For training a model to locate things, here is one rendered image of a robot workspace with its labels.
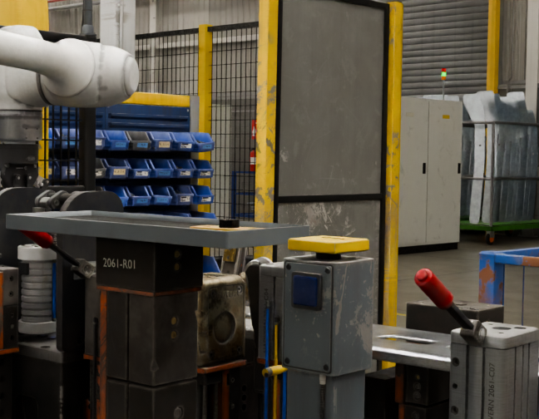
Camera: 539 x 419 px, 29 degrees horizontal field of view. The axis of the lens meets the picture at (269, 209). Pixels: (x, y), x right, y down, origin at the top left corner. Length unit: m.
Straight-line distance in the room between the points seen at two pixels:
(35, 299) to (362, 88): 3.58
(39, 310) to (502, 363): 0.73
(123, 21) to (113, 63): 4.72
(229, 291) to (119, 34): 5.18
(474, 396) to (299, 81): 3.59
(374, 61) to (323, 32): 0.41
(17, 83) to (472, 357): 1.07
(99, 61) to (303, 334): 0.91
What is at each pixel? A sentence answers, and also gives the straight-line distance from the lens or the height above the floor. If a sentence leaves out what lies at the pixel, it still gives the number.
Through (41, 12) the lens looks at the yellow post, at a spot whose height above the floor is 1.60.
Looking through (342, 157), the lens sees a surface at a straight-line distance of 4.87.
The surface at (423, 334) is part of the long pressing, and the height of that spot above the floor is 1.00.
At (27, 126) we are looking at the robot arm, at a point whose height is 1.29.
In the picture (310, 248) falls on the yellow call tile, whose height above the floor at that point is 1.15.
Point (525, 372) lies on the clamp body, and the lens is 1.16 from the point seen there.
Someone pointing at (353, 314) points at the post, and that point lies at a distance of 1.04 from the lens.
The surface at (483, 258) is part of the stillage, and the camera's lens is 3.36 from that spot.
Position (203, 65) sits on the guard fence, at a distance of 6.16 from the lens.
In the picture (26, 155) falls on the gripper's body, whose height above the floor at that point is 1.24.
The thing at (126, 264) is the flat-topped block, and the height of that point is 1.12.
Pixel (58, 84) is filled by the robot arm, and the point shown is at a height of 1.36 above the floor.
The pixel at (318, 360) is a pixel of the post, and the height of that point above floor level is 1.04.
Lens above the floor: 1.24
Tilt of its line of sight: 3 degrees down
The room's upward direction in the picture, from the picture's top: 1 degrees clockwise
